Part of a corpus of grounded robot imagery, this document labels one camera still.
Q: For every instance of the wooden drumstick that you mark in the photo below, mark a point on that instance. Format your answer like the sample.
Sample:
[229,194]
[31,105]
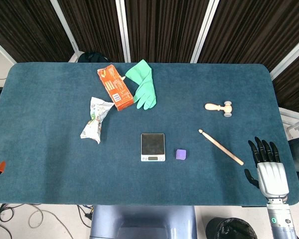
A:
[220,147]

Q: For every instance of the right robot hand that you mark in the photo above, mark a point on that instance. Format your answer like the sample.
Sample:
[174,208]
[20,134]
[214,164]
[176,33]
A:
[272,176]

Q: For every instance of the small wooden mallet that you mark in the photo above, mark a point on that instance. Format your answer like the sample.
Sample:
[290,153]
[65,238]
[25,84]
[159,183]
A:
[221,107]

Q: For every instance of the white metal rack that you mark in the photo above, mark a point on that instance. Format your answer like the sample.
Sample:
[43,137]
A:
[292,122]

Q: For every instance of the orange cardboard box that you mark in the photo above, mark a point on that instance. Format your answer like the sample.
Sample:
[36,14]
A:
[115,87]

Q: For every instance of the black bag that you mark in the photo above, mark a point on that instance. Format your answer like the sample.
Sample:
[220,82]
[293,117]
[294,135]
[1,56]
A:
[92,57]

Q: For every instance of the black trash bin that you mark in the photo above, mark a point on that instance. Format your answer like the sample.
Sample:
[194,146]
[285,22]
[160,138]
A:
[230,228]

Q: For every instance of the crumpled white snack bag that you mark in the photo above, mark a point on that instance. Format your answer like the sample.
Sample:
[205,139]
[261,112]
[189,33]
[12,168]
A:
[96,119]

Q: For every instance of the purple cube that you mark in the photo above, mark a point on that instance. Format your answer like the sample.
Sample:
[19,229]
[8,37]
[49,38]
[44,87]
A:
[181,154]

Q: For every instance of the green rubber glove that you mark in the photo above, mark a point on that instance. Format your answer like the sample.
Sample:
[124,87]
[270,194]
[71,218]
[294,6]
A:
[144,85]

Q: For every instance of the blue table mat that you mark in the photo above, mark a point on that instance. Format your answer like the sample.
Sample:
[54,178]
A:
[144,139]

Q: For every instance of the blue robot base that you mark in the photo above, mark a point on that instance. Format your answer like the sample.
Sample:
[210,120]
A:
[143,222]

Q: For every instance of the small digital scale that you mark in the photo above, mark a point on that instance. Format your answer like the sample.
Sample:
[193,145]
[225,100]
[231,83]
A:
[152,147]

